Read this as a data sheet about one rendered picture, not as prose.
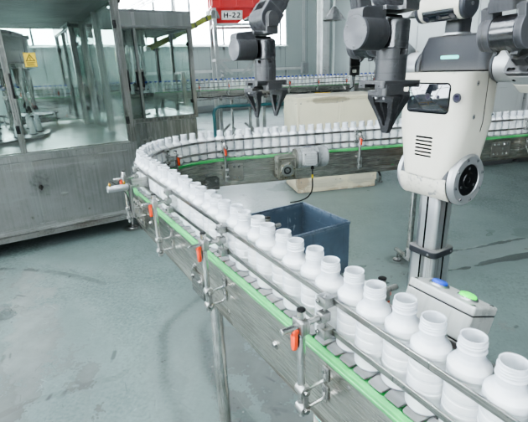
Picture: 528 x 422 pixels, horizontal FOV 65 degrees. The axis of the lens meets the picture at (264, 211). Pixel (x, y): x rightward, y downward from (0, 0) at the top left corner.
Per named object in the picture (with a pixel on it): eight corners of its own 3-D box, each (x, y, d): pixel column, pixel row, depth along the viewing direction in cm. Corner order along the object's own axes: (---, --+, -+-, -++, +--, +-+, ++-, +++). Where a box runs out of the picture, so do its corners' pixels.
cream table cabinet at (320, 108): (356, 174, 602) (359, 90, 564) (376, 185, 545) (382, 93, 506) (283, 182, 580) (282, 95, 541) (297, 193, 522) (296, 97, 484)
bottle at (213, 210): (216, 251, 126) (212, 200, 120) (206, 245, 130) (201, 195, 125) (232, 245, 129) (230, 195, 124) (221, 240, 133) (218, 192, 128)
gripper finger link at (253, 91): (244, 117, 118) (243, 83, 115) (265, 115, 122) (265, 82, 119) (256, 119, 113) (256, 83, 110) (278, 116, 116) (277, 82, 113)
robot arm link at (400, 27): (418, 13, 74) (393, 17, 79) (391, 11, 71) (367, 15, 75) (414, 54, 76) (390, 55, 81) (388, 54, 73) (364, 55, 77)
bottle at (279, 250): (299, 289, 103) (299, 227, 97) (292, 301, 97) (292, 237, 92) (276, 285, 105) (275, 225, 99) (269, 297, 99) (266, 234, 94)
